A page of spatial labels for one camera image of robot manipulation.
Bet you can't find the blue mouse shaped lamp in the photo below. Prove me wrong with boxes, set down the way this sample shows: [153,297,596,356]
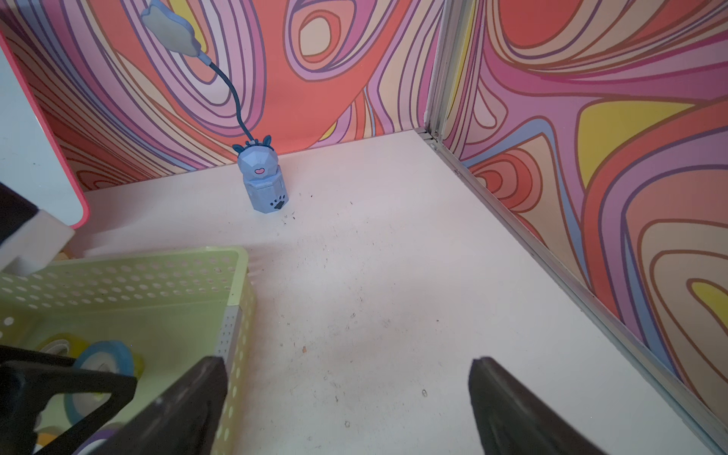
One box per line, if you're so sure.
[140,0,289,213]

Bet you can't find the yellow green tape roll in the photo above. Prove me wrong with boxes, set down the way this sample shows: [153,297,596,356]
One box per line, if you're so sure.
[35,333,90,358]

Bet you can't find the pink framed whiteboard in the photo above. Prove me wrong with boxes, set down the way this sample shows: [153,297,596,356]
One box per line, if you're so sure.
[1,38,89,229]

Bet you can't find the purple tape roll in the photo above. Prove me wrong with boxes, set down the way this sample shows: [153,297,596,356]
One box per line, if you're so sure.
[73,426,121,455]

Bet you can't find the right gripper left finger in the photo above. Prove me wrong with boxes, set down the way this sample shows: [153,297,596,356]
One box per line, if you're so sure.
[89,356,228,455]

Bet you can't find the green plastic storage basket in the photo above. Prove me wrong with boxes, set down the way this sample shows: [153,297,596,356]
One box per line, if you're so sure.
[1,248,256,454]

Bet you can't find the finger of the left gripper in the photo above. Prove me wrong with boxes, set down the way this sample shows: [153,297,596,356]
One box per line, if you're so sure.
[1,345,138,454]

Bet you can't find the blue tape roll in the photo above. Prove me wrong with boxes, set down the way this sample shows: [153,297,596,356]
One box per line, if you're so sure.
[64,340,140,425]

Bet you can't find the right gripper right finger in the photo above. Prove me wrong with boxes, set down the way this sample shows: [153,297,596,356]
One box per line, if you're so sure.
[468,358,603,455]

